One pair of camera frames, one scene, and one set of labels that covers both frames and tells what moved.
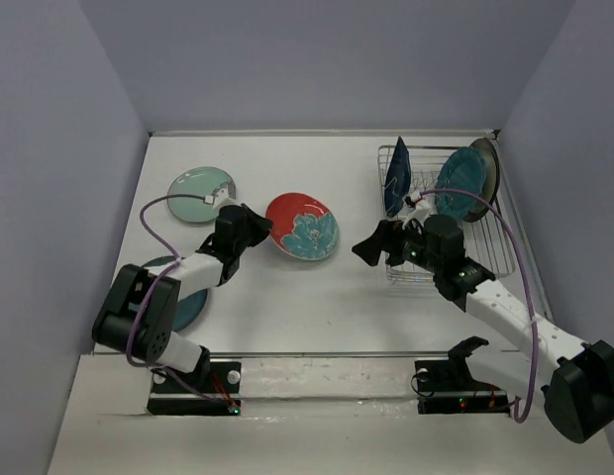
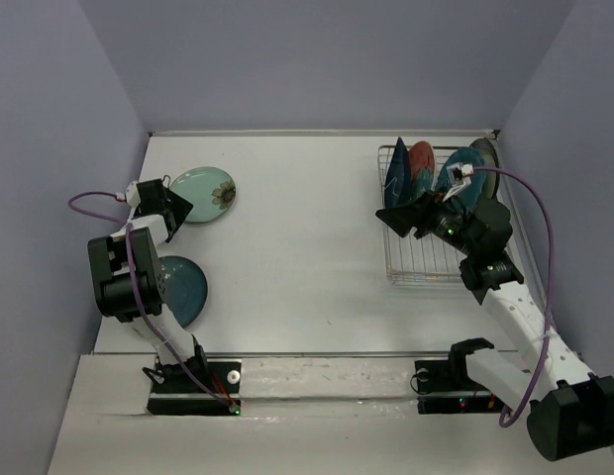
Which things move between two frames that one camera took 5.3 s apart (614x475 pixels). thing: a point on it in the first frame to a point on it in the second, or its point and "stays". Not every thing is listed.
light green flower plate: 198,180 stays
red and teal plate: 303,226 to 421,169
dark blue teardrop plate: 397,178 stays
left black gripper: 260,224 to 180,207
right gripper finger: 382,239 to 405,217
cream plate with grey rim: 490,188 stays
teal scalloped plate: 462,169 stays
